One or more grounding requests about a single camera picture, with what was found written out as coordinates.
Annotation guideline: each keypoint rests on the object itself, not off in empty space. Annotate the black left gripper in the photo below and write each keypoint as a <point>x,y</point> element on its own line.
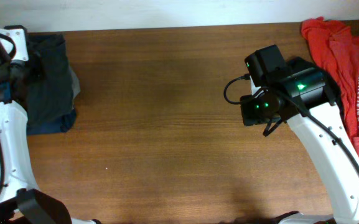
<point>38,74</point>

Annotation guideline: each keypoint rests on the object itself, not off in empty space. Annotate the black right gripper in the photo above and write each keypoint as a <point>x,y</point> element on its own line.
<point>249,116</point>

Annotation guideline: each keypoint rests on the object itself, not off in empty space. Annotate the dark green t-shirt white letters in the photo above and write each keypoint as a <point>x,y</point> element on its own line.
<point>49,89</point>

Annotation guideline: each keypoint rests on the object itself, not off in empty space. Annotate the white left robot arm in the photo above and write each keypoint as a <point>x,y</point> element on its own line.
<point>21,200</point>

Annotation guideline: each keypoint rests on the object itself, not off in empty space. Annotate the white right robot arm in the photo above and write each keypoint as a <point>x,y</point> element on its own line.
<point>320,130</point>

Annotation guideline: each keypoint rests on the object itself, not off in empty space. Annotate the navy folded garment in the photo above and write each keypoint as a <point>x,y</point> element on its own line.
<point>60,125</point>

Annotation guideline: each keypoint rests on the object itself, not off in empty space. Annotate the black garment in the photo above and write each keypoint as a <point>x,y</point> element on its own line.
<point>311,85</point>

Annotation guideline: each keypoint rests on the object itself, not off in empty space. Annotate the grey folded trousers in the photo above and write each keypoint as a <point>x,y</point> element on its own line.
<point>75,83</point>

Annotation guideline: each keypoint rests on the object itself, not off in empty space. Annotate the red t-shirt white letters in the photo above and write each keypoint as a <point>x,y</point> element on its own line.
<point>334,48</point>

